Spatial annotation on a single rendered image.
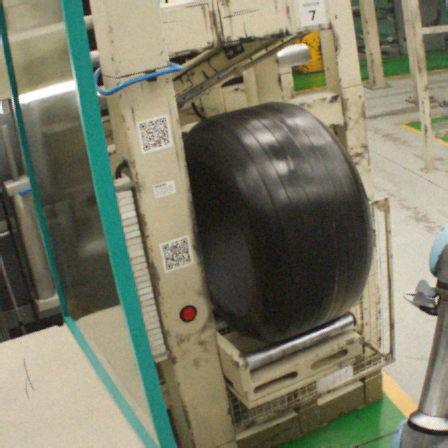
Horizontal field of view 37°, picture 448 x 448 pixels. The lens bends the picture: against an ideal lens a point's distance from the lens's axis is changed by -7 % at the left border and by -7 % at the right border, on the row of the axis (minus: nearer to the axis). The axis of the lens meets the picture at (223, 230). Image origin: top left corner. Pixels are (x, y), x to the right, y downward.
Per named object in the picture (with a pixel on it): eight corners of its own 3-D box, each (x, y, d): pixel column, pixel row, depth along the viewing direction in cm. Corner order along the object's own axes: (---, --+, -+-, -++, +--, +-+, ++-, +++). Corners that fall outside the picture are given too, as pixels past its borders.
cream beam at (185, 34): (141, 66, 174) (132, 13, 169) (113, 62, 196) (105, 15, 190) (335, 29, 196) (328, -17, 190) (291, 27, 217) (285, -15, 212)
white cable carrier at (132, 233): (155, 363, 171) (114, 180, 154) (148, 354, 176) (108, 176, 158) (171, 357, 173) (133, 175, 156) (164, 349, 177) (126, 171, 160)
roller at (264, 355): (235, 366, 177) (243, 376, 174) (234, 354, 175) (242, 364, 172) (347, 320, 190) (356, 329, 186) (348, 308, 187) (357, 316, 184)
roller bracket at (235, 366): (243, 394, 170) (238, 362, 167) (181, 332, 205) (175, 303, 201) (255, 389, 172) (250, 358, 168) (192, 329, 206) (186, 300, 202)
